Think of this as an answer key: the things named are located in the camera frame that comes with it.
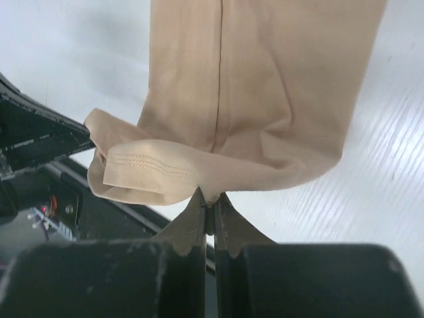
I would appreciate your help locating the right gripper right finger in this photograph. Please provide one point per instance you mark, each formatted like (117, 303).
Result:
(257, 277)

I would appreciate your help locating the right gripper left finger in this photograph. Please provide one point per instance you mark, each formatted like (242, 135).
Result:
(162, 276)

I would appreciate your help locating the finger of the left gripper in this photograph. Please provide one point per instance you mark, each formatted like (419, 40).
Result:
(33, 135)

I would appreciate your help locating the beige t shirt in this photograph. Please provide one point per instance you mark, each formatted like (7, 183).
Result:
(242, 96)

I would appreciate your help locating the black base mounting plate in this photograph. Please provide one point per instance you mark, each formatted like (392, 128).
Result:
(60, 190)

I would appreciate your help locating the left white cable duct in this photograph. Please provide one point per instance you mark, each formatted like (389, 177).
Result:
(49, 226)

